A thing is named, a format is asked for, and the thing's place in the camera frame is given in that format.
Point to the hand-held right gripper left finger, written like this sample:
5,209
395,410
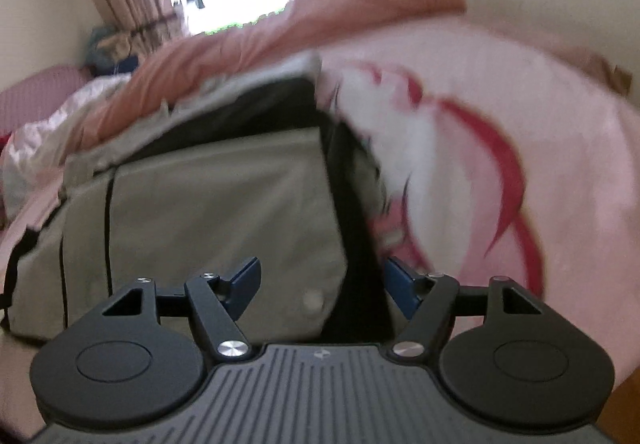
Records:
246,280

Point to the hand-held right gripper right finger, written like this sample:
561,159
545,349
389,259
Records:
400,282

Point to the grey jacket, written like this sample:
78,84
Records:
210,204

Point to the pink printed bedsheet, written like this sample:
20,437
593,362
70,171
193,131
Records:
550,134

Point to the salmon quilt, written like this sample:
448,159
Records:
250,49

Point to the white quilt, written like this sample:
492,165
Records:
45,139

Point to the teal cloth pile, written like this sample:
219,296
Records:
110,46

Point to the pink padded headboard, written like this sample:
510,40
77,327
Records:
35,96

